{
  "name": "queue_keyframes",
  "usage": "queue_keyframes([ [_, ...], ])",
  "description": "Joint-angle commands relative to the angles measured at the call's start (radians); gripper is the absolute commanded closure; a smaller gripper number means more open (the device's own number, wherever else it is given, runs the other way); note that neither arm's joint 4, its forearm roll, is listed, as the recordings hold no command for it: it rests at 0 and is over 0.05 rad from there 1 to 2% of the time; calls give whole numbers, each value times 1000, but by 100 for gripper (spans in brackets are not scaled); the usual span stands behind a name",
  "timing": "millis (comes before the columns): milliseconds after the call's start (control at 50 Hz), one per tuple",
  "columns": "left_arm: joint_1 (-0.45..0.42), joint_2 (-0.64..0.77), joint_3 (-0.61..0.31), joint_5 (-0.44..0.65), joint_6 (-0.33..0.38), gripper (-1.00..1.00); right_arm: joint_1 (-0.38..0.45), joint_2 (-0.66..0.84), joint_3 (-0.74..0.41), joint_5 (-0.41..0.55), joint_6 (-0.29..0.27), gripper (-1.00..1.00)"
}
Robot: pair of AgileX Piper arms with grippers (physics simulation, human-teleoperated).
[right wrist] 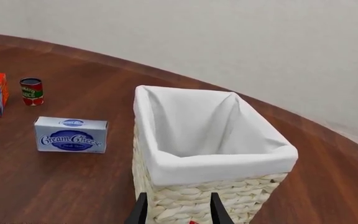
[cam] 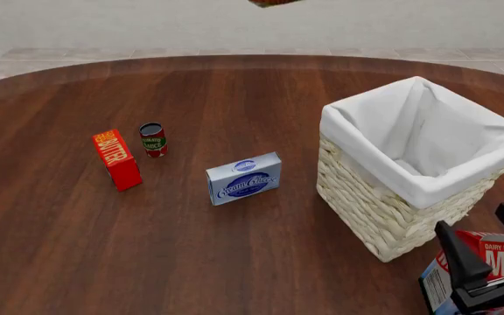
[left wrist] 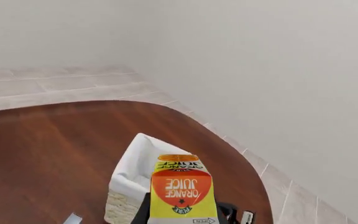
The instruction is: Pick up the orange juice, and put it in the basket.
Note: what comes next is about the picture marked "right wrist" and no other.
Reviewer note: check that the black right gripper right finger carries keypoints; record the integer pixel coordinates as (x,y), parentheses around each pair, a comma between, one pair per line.
(218,211)

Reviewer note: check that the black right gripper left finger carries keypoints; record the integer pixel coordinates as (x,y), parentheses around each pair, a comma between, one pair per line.
(140,211)

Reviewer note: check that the woven basket with white liner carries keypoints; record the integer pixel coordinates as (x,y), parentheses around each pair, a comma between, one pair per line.
(210,149)

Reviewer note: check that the small red object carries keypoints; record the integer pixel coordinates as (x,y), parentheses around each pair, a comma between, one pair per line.
(194,222)

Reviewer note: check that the silver-blue cream cheese box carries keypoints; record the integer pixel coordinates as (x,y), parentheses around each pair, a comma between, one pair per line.
(71,137)

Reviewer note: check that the red tomato sauce tin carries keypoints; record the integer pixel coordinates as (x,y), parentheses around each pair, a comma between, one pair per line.
(32,93)

